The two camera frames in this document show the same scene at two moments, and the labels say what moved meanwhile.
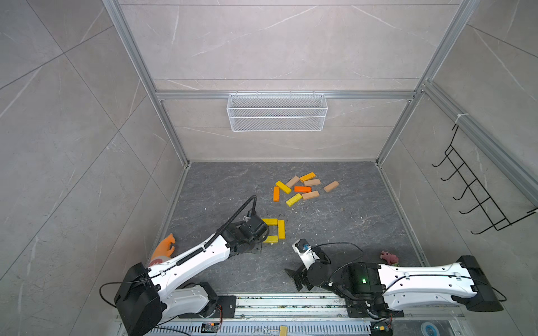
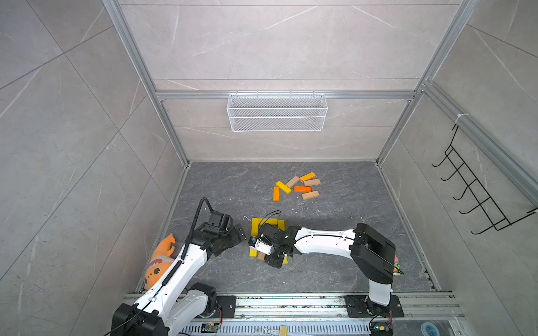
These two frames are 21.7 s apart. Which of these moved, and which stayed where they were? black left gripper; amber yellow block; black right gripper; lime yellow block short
Moved: black right gripper; black left gripper
Stayed: amber yellow block; lime yellow block short
